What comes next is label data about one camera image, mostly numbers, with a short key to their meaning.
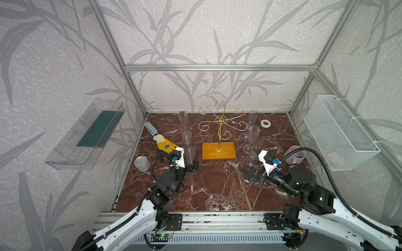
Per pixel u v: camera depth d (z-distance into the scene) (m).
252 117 0.91
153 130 1.04
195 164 0.67
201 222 0.75
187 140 0.91
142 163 0.87
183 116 0.94
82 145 0.63
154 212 0.54
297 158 0.87
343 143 0.61
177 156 0.59
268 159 0.49
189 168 0.65
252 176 0.53
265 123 1.14
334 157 0.73
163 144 1.00
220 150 0.98
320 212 0.46
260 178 0.53
